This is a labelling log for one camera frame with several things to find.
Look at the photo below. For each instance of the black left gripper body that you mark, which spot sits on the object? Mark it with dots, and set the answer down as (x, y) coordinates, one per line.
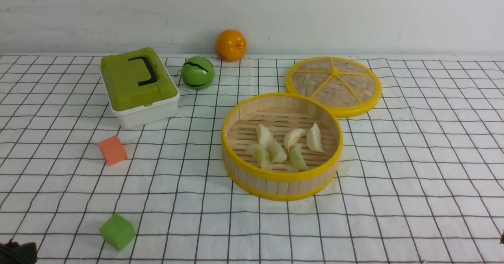
(15, 253)

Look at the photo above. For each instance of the white dumpling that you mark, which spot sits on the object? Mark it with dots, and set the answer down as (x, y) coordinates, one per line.
(264, 136)
(314, 139)
(292, 137)

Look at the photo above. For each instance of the greenish dumpling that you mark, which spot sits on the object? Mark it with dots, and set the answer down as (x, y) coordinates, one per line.
(276, 152)
(296, 158)
(260, 154)

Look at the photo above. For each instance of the yellow rim bamboo steamer lid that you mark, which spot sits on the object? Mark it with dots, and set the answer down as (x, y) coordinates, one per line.
(347, 88)

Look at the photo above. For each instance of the yellow rim bamboo steamer tray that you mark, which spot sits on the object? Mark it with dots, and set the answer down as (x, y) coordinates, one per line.
(280, 113)

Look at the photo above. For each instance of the white black grid tablecloth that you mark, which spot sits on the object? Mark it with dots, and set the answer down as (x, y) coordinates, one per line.
(420, 179)

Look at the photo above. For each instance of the green foam cube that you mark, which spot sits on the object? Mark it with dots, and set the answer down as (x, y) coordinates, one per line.
(118, 232)

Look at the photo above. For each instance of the orange foam cube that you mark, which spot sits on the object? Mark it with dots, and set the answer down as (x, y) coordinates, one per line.
(113, 150)

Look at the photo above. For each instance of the green lid white box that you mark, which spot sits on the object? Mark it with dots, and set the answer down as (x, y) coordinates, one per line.
(139, 88)

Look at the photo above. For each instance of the green watermelon toy ball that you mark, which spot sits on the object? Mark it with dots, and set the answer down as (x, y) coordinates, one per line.
(197, 72)

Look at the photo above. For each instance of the orange toy fruit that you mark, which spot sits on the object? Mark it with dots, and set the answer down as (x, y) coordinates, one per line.
(231, 45)

